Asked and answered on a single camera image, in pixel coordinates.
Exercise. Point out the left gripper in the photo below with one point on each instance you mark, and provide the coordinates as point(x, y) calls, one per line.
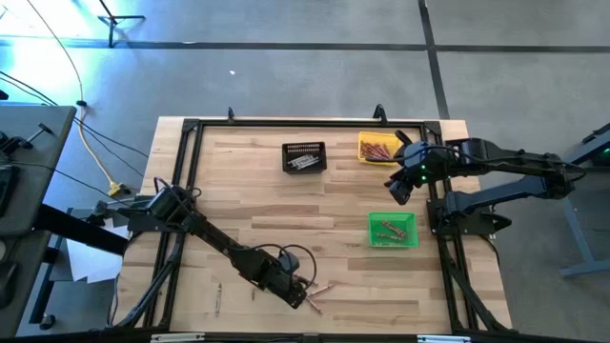
point(281, 288)

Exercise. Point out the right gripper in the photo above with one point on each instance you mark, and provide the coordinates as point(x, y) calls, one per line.
point(431, 172)

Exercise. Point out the brown crayons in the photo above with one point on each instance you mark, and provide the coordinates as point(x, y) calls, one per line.
point(388, 225)

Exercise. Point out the pink crayon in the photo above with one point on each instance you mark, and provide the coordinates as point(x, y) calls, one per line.
point(387, 236)
point(399, 232)
point(323, 288)
point(315, 306)

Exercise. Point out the grey crayon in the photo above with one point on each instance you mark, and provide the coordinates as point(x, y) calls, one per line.
point(300, 160)
point(305, 163)
point(295, 166)
point(219, 300)
point(309, 166)

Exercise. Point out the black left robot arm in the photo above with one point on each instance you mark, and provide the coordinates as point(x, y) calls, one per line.
point(214, 233)

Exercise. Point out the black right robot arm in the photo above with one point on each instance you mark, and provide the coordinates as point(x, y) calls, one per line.
point(505, 190)

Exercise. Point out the yellow plastic basket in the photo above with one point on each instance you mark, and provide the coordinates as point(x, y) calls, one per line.
point(381, 135)

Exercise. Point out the black table clamp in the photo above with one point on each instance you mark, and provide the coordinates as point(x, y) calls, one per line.
point(380, 113)
point(231, 114)

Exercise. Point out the green plastic basket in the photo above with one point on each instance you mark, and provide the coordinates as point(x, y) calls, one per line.
point(410, 219)

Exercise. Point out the black plastic basket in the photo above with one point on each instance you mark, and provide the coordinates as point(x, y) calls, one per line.
point(305, 147)

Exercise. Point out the white paper sheet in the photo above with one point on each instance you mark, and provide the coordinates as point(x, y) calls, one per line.
point(90, 262)

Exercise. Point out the black metal beam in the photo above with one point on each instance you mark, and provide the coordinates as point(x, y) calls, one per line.
point(81, 228)

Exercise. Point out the grey desk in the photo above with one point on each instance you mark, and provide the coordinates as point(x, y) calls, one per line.
point(28, 181)

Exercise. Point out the black floor stand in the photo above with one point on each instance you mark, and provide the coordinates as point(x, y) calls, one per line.
point(121, 17)

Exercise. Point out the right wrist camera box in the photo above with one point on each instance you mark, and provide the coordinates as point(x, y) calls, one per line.
point(417, 151)

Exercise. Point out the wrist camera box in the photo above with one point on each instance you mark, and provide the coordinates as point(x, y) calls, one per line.
point(417, 151)
point(289, 263)

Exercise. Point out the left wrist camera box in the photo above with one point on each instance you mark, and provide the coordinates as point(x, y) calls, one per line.
point(289, 263)

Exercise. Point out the black metal table frame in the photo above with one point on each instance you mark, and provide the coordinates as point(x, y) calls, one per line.
point(310, 123)

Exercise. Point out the white metal bracket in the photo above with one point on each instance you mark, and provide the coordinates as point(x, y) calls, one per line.
point(178, 337)
point(445, 338)

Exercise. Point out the grey metal desk frame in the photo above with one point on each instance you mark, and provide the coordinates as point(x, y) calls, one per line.
point(579, 238)

